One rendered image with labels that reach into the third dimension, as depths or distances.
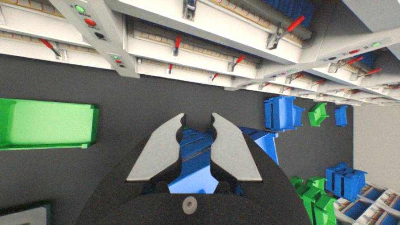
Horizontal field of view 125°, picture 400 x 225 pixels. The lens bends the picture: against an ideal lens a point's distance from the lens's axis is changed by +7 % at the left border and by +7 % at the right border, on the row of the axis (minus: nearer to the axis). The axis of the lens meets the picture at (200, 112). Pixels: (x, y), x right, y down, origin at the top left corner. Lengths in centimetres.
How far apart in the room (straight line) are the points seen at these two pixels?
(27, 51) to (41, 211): 66
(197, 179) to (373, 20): 53
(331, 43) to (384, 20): 11
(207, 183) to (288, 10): 54
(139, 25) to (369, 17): 57
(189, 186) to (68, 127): 68
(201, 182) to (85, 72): 76
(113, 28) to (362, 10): 54
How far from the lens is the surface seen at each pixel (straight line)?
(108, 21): 38
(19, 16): 59
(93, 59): 72
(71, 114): 82
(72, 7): 38
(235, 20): 38
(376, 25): 52
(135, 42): 49
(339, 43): 57
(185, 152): 31
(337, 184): 256
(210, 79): 71
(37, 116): 88
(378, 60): 126
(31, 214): 92
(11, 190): 98
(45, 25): 56
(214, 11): 35
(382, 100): 264
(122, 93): 75
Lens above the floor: 72
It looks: 68 degrees down
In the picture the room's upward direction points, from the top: 89 degrees clockwise
